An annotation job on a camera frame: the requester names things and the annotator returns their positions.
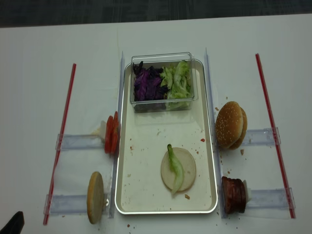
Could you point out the tomato slice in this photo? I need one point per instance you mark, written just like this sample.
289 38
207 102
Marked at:
117 132
114 133

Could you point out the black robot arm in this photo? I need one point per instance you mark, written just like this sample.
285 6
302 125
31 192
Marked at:
15 224

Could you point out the green lettuce shreds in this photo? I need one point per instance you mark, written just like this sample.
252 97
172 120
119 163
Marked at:
177 80

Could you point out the tomato slice remaining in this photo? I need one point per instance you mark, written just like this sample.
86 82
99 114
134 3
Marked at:
109 127

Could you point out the lettuce leaf on bun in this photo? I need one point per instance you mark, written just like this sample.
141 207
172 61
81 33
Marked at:
177 168

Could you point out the stack of meat patties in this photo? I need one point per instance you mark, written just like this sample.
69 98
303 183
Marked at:
234 195

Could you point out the cream metal tray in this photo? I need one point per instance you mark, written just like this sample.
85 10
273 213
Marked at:
143 144

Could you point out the purple cabbage shreds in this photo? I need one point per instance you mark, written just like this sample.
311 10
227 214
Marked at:
147 83

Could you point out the clear plastic salad box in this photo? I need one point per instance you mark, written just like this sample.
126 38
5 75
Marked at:
159 61

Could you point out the bun bottom slice on tray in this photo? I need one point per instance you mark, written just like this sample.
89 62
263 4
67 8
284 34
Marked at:
189 168

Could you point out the white pusher block left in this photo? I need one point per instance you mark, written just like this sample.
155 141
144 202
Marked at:
102 131

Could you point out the white pusher block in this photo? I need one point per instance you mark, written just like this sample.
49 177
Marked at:
102 131
248 192

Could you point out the sesame bun top front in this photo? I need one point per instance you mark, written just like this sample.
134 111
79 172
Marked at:
229 124

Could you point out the sesame bun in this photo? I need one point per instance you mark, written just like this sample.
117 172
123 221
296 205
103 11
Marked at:
244 129
229 124

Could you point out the sesame bun top rear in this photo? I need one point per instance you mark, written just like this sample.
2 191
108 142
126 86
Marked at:
244 129

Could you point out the upright bun slice left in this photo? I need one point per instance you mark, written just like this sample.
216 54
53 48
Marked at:
95 198

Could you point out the red strip left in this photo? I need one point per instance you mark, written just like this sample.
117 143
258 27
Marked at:
63 124

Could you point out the red strip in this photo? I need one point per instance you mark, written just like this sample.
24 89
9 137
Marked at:
63 124
278 149

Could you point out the white pusher block right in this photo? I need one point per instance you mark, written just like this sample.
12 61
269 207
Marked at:
248 192

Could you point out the red strip right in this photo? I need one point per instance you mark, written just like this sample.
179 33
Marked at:
278 149

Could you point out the clear rail upper left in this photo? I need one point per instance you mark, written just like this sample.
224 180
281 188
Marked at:
78 142

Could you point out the clear rail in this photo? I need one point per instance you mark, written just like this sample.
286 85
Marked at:
269 199
260 137
65 204
78 142

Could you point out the clear rail upper right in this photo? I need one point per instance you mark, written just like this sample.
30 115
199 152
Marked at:
260 137

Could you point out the clear rail lower left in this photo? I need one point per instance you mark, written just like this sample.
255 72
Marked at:
65 204

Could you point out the clear rail lower right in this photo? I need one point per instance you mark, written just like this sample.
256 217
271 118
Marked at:
269 199

